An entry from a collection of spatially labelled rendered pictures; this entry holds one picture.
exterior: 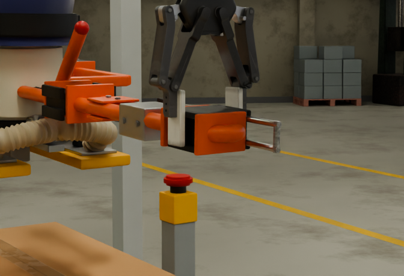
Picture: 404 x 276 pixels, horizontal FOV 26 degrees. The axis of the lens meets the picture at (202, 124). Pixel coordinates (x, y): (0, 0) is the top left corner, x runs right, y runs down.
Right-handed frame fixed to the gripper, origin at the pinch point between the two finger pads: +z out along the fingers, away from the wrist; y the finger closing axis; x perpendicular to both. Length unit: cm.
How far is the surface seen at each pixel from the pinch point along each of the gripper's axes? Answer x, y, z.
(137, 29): -305, -168, -13
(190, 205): -79, -50, 29
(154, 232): -417, -245, 126
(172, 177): -82, -47, 23
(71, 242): -71, -15, 32
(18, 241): -77, -6, 32
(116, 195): -312, -158, 74
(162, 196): -84, -46, 28
